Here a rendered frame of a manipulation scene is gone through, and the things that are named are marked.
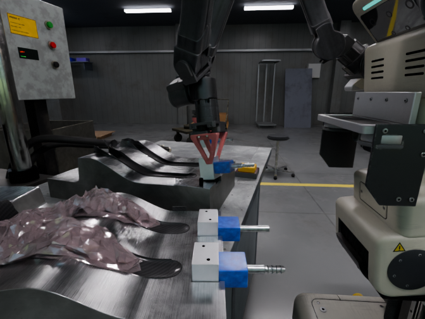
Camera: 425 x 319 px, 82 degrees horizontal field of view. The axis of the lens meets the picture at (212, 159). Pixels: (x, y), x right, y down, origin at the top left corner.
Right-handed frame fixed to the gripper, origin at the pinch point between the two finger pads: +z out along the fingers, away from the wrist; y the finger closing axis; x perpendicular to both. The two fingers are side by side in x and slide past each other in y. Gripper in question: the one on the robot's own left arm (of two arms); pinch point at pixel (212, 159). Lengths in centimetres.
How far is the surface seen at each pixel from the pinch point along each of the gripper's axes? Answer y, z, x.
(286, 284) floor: -84, 86, 8
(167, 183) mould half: 5.8, 4.4, -10.2
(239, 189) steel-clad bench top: -17.6, 12.0, 1.8
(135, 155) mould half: -4.1, -2.6, -26.0
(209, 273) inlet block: 28.8, 12.4, 8.1
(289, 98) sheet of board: -785, -105, 6
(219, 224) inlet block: 16.8, 10.3, 5.9
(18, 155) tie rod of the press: -1, -6, -73
